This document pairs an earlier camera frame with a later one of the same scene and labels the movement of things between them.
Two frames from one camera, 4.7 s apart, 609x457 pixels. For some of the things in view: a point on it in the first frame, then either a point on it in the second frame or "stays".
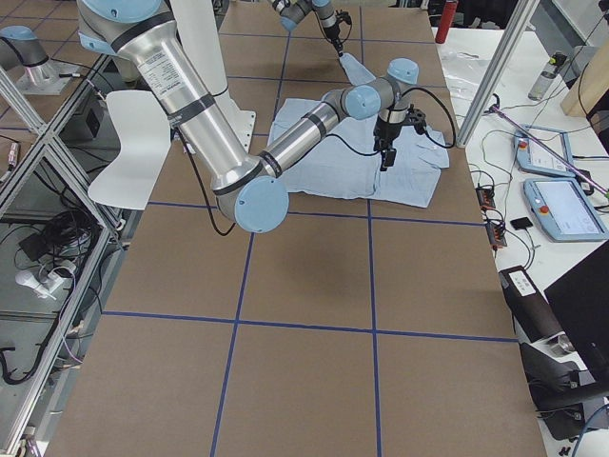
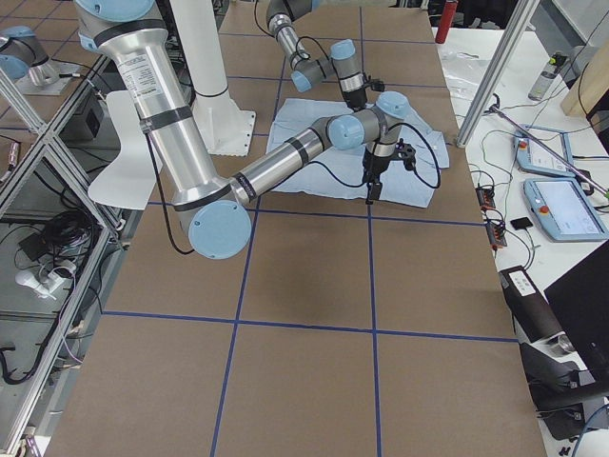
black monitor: x=580 y=297 stays
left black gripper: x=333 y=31 → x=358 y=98
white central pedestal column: x=200 y=24 stays
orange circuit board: x=486 y=197 stays
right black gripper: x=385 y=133 → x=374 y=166
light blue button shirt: x=345 y=165 stays
